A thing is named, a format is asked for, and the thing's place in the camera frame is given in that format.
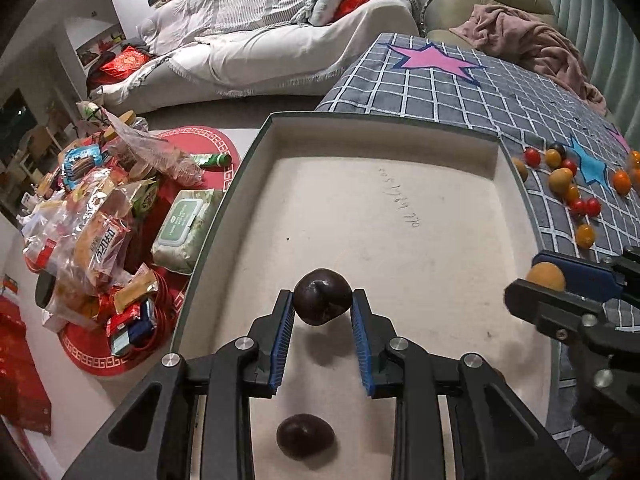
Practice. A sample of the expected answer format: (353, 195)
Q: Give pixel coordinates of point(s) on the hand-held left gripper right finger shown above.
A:
(361, 345)

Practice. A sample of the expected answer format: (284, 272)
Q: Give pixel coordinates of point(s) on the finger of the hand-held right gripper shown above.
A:
(550, 305)
(587, 275)

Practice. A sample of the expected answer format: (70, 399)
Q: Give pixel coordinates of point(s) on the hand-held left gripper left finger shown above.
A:
(282, 345)

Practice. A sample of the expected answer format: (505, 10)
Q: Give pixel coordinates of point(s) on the tan round fruit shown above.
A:
(545, 276)
(521, 170)

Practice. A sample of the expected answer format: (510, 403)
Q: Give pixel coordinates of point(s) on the dark purple passion fruit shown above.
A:
(320, 295)
(305, 435)

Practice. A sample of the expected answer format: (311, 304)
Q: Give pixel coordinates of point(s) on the red cherry tomato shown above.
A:
(532, 156)
(593, 206)
(569, 166)
(578, 206)

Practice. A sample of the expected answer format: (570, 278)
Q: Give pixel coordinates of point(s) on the orange cherry tomato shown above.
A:
(571, 194)
(585, 235)
(552, 160)

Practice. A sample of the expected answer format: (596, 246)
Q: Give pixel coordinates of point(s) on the yellow-orange round fruit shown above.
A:
(560, 180)

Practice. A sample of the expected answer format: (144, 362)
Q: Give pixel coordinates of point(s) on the small dark round fruit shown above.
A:
(557, 147)

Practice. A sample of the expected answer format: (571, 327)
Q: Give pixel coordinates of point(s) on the white tray with dark rim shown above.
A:
(400, 210)

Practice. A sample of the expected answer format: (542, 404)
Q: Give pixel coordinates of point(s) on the green wet wipes pack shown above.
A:
(187, 230)

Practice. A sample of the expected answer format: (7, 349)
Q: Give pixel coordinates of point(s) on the green bottle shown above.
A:
(212, 160)

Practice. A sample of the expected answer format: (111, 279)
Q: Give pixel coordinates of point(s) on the pile of snack packets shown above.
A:
(95, 245)

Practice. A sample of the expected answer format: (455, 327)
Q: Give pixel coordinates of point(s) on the round red patterned mat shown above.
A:
(200, 142)

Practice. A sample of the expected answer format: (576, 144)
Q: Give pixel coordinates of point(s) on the clear plastic bag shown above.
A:
(150, 152)

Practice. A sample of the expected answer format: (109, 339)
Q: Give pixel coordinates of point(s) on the grey checked star blanket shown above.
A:
(440, 90)

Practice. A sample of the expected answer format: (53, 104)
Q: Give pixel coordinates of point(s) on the pink blanket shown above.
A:
(530, 40)

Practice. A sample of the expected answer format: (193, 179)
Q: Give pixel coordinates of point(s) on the black round lid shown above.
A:
(45, 290)

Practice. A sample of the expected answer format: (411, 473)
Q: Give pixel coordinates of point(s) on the pale green ribbed headboard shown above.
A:
(595, 15)

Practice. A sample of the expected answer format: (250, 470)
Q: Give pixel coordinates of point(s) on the red gift box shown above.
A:
(20, 375)

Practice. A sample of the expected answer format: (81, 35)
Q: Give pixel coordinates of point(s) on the white covered sofa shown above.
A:
(260, 70)

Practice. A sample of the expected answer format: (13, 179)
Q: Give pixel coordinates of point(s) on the wooden dining chair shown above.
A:
(37, 140)

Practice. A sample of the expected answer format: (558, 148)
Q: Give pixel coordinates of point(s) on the red embroidered cushion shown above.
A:
(125, 62)

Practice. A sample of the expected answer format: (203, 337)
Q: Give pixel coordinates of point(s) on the grey striped quilt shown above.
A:
(240, 0)

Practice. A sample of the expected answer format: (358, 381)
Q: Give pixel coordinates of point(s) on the dark window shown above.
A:
(17, 120)

